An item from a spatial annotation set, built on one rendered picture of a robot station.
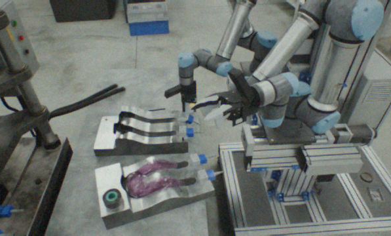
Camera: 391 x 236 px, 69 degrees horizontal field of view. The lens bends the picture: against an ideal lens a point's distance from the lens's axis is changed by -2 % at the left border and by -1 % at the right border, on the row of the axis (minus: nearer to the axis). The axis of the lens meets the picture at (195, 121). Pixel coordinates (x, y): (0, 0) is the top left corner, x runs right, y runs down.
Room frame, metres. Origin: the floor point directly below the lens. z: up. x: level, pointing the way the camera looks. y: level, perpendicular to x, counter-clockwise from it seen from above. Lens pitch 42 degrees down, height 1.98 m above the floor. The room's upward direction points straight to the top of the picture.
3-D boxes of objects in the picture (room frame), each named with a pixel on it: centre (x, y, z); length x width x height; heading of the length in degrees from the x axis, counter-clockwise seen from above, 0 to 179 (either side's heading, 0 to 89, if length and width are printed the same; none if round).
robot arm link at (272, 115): (0.79, -0.26, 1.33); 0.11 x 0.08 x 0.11; 30
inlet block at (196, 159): (0.97, -0.04, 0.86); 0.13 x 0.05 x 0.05; 110
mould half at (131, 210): (0.82, 0.19, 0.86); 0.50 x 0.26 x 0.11; 110
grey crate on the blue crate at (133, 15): (4.38, 0.73, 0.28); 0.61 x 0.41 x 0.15; 98
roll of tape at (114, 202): (0.69, 0.35, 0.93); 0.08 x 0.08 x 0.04
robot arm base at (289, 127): (1.02, -0.44, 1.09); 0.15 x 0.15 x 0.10
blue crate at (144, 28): (4.38, 0.73, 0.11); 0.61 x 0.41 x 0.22; 98
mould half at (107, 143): (1.17, 0.30, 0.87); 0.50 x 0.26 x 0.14; 93
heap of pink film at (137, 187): (0.82, 0.19, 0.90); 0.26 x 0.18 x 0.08; 110
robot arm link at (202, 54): (1.29, -0.03, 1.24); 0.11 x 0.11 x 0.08; 47
